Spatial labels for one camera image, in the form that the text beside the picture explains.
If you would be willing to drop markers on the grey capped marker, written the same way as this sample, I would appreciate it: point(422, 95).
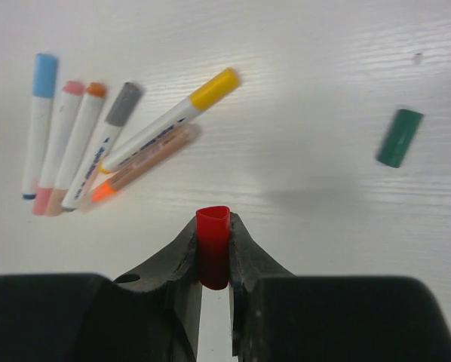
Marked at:
point(117, 117)

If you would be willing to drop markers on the red pen cap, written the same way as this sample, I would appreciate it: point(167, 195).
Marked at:
point(213, 226)

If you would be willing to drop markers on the blue capped marker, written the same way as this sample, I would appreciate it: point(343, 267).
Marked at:
point(43, 91)

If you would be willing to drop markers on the yellow capped marker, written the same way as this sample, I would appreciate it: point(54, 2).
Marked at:
point(183, 112)

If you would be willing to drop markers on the pink capped marker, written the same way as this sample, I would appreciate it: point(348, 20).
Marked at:
point(61, 128)

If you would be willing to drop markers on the dark green pen cap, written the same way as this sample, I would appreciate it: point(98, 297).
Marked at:
point(398, 137)

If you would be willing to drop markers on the tan orange tipped marker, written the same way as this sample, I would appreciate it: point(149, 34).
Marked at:
point(145, 161)

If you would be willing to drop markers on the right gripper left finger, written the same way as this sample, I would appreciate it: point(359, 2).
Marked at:
point(150, 313)

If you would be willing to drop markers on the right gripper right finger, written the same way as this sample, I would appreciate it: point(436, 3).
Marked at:
point(279, 316)

